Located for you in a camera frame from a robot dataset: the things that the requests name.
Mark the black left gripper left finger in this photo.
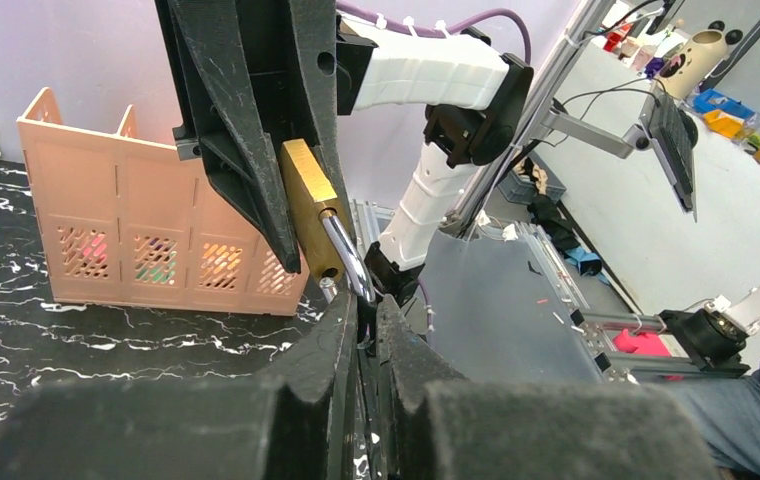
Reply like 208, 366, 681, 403
0, 292, 358, 479

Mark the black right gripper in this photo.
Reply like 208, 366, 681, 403
155, 0, 346, 273

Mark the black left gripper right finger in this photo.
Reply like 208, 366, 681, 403
376, 297, 718, 479

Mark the monitor on arm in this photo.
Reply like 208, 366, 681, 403
539, 87, 698, 216

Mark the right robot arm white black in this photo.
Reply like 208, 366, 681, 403
155, 1, 534, 303

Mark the pink perforated organizer rack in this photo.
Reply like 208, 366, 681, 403
17, 88, 308, 316

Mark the beige panda mug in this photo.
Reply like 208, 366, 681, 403
656, 20, 744, 100

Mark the aluminium frame rail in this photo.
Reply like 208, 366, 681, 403
441, 0, 615, 238

